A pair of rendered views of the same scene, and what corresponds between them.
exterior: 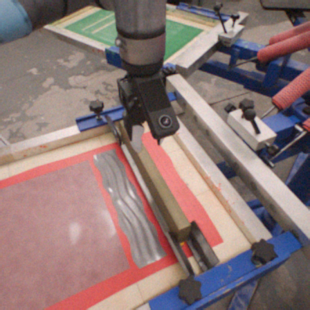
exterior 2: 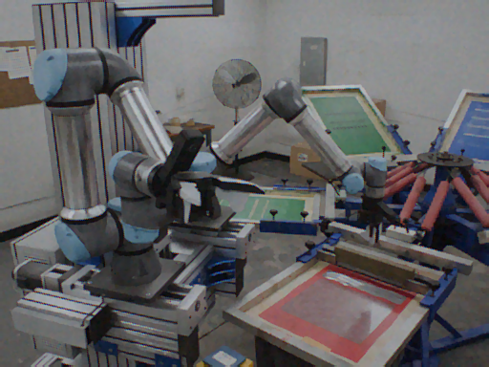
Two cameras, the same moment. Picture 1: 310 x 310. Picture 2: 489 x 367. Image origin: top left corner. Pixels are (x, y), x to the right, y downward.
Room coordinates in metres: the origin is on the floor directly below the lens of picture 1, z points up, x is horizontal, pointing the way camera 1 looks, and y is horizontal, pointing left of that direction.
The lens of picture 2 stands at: (-0.91, 1.18, 1.92)
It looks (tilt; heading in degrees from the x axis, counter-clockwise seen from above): 19 degrees down; 335
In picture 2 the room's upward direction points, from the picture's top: straight up
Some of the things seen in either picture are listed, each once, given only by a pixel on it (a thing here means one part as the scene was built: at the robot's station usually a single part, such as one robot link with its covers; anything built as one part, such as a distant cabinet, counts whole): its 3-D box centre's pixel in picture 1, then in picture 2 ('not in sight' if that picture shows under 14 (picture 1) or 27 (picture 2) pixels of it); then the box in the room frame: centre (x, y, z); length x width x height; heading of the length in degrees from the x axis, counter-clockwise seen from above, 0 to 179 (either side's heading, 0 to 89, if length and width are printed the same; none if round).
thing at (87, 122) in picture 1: (124, 117); (318, 253); (0.65, 0.10, 0.97); 0.30 x 0.05 x 0.07; 115
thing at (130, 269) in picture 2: not in sight; (134, 257); (0.31, 0.99, 1.31); 0.15 x 0.15 x 0.10
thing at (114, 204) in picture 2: not in sight; (128, 222); (0.30, 0.99, 1.42); 0.13 x 0.12 x 0.14; 111
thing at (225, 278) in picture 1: (220, 281); (438, 292); (0.15, -0.13, 0.97); 0.30 x 0.05 x 0.07; 115
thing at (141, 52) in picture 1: (140, 43); (374, 190); (0.40, 0.02, 1.34); 0.08 x 0.08 x 0.05
